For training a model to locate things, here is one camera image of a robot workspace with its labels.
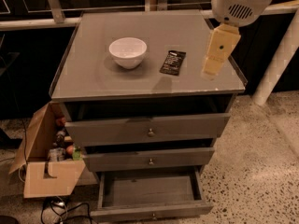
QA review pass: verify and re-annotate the grey middle drawer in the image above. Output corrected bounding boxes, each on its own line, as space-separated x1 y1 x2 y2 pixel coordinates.
83 147 215 172

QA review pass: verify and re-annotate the grey drawer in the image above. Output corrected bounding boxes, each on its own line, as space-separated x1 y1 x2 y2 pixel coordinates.
83 147 215 172
66 113 230 147
91 166 212 223

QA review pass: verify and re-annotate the green item in box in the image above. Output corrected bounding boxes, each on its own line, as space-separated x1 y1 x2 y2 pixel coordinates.
72 147 82 161

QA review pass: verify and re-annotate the dark snack packet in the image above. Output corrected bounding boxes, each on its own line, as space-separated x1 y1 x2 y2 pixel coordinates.
160 50 186 76

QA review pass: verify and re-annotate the silver can in box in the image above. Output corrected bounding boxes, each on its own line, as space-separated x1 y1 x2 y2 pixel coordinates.
49 147 65 161

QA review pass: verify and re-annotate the dark bottle in box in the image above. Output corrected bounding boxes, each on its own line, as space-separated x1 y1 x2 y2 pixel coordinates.
56 130 66 147

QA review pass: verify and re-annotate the metal railing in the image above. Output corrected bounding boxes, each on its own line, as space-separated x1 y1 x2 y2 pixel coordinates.
0 0 298 31

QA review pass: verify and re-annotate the white ceramic bowl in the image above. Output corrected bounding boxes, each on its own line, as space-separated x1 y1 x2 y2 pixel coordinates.
108 37 147 69

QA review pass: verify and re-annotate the red round item in box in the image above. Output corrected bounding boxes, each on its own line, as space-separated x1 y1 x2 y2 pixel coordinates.
66 145 74 155

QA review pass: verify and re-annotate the white diagonal post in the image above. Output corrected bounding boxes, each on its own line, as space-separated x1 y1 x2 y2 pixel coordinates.
252 10 299 105

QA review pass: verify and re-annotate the black cable on floor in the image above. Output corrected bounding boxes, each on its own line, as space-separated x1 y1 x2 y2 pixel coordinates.
40 196 94 224

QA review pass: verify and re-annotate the grey drawer cabinet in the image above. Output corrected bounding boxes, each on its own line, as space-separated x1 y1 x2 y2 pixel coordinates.
49 9 249 173

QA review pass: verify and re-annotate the open cardboard box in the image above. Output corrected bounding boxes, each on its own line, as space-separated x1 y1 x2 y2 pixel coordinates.
9 103 85 198

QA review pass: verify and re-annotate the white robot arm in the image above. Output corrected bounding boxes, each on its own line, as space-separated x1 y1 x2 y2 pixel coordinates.
201 0 272 79

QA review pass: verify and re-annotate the grey bottom drawer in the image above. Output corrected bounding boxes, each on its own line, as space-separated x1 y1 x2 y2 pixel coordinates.
91 166 212 223

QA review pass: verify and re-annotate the grey top drawer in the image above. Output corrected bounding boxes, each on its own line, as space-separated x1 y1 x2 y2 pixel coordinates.
66 113 230 147

